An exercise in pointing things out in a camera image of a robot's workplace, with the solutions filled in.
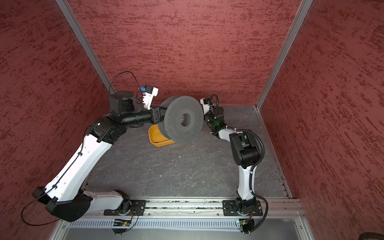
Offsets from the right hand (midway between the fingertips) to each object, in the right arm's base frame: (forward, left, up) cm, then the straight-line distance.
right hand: (190, 111), depth 92 cm
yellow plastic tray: (-8, +24, -18) cm, 31 cm away
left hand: (-22, +8, +21) cm, 31 cm away
